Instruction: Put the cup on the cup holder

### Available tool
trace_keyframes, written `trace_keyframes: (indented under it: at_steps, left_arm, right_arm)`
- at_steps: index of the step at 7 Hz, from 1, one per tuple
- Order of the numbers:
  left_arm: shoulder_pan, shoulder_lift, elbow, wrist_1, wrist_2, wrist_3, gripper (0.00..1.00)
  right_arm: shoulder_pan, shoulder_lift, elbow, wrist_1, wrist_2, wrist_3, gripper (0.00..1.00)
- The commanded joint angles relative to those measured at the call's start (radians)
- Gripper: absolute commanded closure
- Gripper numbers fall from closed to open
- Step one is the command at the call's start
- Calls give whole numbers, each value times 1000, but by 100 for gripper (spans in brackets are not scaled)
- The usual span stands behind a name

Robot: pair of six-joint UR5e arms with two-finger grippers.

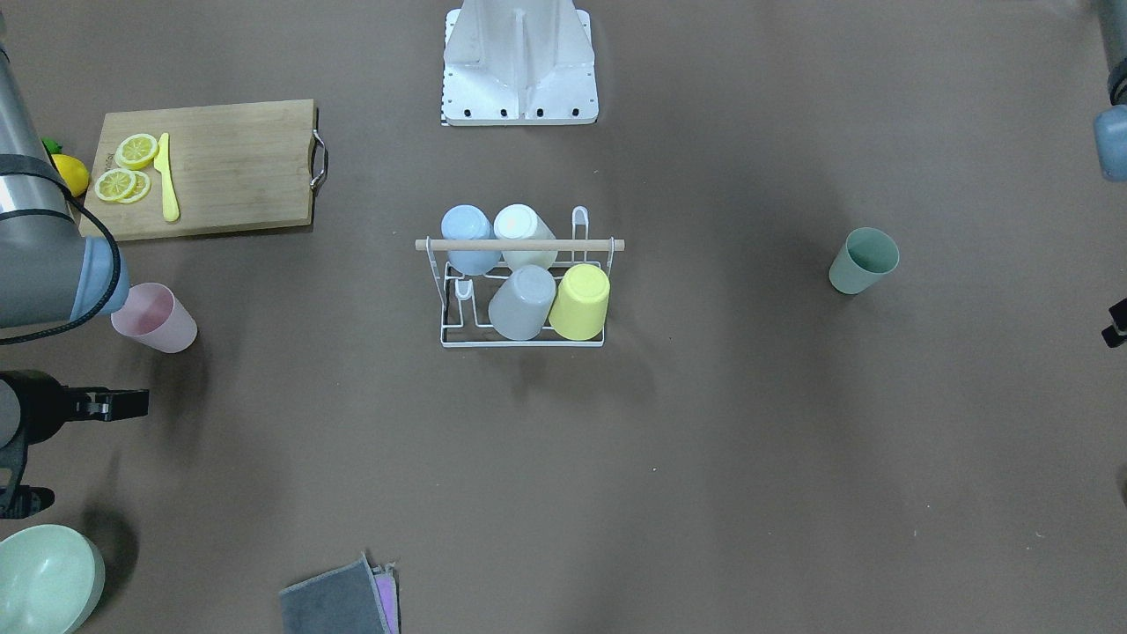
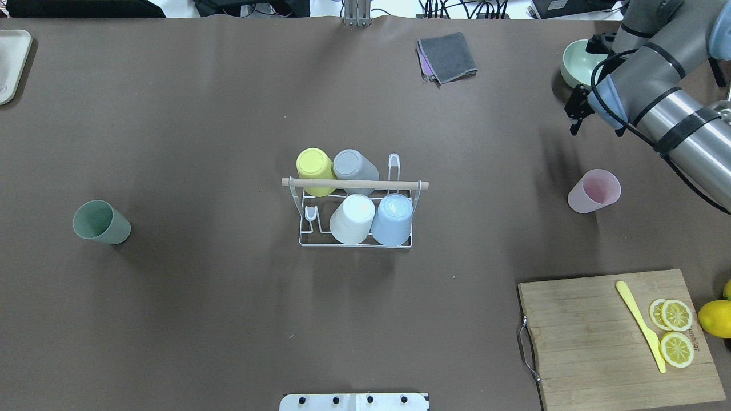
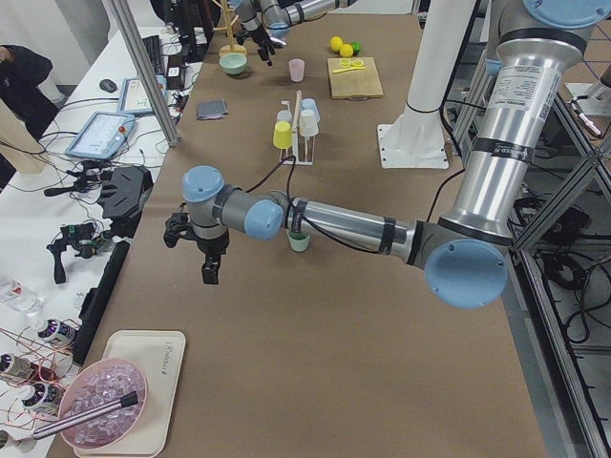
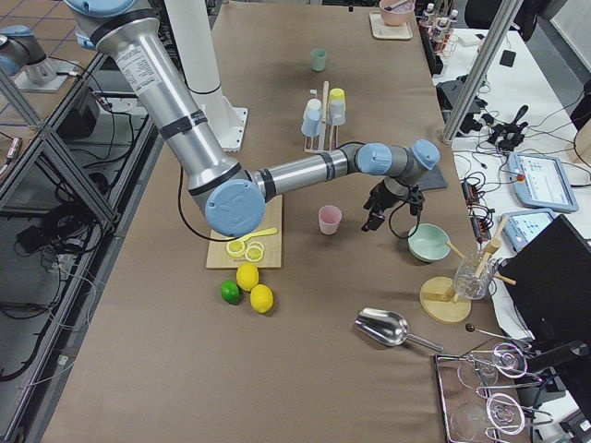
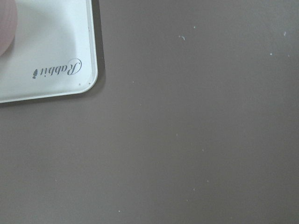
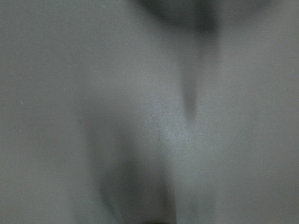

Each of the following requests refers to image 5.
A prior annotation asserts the cream plastic tray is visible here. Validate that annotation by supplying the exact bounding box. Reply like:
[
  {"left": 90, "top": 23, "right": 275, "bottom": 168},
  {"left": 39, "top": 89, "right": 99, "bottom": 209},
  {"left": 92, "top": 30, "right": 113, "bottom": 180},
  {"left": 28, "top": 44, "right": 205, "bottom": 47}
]
[{"left": 0, "top": 0, "right": 98, "bottom": 103}]

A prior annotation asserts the pink bowl of ice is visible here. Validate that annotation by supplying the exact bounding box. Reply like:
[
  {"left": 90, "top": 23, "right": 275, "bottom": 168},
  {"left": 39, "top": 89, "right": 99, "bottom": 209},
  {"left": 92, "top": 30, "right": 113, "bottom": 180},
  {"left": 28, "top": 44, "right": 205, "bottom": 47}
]
[{"left": 0, "top": 0, "right": 18, "bottom": 55}]

